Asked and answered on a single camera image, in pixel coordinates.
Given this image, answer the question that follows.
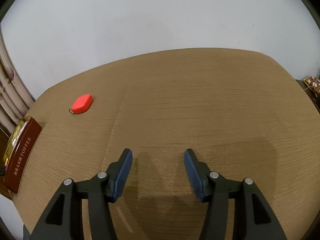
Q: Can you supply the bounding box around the dark red gold tin tray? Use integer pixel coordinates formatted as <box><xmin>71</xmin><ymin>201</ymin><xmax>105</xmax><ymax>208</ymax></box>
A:
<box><xmin>1</xmin><ymin>116</ymin><xmax>42</xmax><ymax>194</ymax></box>

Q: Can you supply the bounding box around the red rounded case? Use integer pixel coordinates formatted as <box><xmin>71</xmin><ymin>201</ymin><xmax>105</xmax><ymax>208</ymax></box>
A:
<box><xmin>69</xmin><ymin>94</ymin><xmax>93</xmax><ymax>114</ymax></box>

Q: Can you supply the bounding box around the dark wooden side cabinet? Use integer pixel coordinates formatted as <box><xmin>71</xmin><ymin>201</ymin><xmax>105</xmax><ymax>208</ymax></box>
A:
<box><xmin>296</xmin><ymin>79</ymin><xmax>319</xmax><ymax>112</ymax></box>

